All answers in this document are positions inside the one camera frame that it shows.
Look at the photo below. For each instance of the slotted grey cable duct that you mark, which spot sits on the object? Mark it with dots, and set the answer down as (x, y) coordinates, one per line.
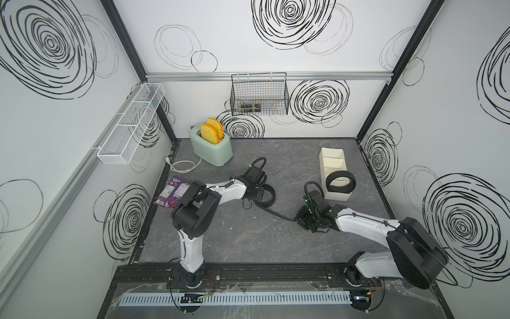
(189, 299)

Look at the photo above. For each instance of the mint green toaster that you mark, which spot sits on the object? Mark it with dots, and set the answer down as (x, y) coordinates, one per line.
(215, 154)

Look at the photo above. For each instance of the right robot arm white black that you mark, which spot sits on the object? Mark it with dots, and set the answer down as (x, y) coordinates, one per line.
(413, 254)

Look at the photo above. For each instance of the front yellow toast slice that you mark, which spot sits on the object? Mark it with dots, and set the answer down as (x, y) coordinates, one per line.
(210, 134)

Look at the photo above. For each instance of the rear yellow toast slice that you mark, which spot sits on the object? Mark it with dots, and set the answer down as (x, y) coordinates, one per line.
(215, 124)

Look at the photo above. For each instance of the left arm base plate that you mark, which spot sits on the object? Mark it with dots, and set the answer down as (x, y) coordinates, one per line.
(206, 278)

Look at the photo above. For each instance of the cream divided storage organizer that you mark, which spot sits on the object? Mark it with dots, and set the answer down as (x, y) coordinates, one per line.
(332, 160)

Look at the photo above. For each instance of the black wire wall basket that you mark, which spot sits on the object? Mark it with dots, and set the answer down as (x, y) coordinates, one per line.
(268, 89)

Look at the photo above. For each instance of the long black leather belt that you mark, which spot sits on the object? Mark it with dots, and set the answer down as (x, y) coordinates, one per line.
(265, 198)

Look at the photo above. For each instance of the purple snack packet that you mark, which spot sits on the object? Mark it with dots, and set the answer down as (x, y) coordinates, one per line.
(172, 193)

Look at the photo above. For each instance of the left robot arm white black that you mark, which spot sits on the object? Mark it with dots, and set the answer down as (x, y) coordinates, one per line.
(194, 214)

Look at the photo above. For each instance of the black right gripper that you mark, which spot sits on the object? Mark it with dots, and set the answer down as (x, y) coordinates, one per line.
(297, 216)

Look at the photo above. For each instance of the yellow toast slice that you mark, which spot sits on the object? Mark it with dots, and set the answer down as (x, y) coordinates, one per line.
(215, 124)
(210, 134)

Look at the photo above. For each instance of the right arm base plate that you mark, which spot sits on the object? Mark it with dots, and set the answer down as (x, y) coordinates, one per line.
(340, 275)

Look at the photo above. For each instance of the white mesh wall shelf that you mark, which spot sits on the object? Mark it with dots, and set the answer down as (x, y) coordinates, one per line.
(127, 134)

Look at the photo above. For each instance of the dark item in basket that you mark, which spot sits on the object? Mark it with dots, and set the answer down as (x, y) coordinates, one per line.
(250, 108)

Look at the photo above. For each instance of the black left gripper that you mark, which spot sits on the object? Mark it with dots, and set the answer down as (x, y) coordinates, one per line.
(259, 193)

